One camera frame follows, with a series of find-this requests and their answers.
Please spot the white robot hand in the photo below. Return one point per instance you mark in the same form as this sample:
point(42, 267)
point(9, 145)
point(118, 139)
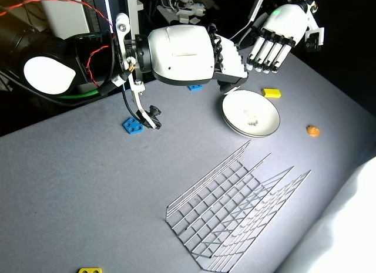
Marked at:
point(182, 53)
point(286, 20)

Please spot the white plate with dark rim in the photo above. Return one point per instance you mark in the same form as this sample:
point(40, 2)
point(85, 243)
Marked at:
point(246, 137)
point(249, 108)

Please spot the spare white robot hand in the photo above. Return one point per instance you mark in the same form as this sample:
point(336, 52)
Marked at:
point(185, 8)

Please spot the white dongle with blue plug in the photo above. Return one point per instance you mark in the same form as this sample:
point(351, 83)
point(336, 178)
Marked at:
point(255, 8)

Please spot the small blue toy block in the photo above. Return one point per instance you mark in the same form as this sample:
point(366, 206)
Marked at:
point(194, 87)

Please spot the yellow rectangular block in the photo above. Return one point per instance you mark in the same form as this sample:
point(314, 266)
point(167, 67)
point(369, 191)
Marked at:
point(271, 93)

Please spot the blue pentagon block with holes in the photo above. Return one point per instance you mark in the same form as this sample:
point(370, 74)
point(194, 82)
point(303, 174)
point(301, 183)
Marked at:
point(132, 126)

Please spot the orange spiral toy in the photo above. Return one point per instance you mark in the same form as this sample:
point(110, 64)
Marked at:
point(313, 131)

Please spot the grey table cloth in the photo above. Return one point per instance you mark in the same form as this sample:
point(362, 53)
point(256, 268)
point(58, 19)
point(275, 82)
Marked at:
point(88, 182)

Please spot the white fabric sheet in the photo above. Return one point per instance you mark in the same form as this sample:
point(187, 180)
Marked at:
point(346, 226)

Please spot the yellow block with holes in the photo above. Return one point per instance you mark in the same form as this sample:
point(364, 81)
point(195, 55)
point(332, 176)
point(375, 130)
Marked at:
point(88, 270)

